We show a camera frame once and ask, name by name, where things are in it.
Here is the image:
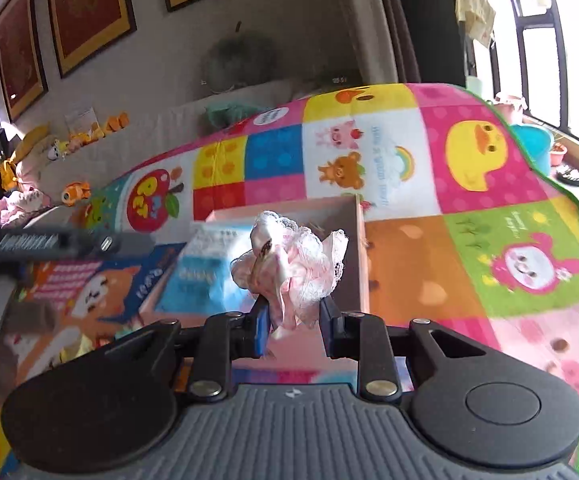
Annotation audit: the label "colourful picture book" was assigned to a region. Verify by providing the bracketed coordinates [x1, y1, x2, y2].
[0, 244, 184, 385]

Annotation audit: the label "blue plastic basin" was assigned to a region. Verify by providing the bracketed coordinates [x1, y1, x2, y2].
[511, 125, 554, 176]

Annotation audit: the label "orange fish plush toy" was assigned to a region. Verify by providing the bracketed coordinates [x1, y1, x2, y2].
[61, 182, 91, 207]

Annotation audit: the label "beige sofa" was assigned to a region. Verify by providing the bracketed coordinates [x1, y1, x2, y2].
[0, 79, 337, 228]

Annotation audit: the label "green cloth on sofa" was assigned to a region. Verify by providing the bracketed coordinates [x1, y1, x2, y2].
[206, 102, 267, 130]

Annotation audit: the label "grey curtain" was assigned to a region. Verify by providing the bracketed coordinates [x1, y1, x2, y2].
[339, 0, 467, 87]

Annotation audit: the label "blue white milk carton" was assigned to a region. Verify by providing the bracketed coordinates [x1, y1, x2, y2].
[154, 222, 255, 316]

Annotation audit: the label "orange yellow plush toys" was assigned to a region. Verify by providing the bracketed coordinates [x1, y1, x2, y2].
[47, 108, 130, 160]

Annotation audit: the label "pink lace cloth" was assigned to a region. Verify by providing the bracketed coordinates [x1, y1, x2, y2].
[231, 210, 348, 334]

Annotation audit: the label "colourful cartoon play mat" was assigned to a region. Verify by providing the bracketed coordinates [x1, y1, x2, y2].
[0, 84, 579, 479]

